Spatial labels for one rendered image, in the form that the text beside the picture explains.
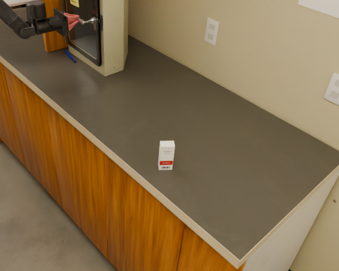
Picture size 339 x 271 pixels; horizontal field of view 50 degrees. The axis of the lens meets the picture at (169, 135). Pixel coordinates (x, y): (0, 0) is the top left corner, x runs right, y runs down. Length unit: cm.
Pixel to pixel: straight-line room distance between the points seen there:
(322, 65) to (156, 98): 69
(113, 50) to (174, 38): 38
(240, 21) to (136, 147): 72
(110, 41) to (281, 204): 102
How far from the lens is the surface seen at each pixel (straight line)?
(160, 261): 153
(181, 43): 194
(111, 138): 138
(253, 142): 146
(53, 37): 200
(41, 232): 231
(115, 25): 170
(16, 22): 157
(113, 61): 177
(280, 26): 157
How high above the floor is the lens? 182
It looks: 38 degrees down
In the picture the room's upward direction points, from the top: 6 degrees clockwise
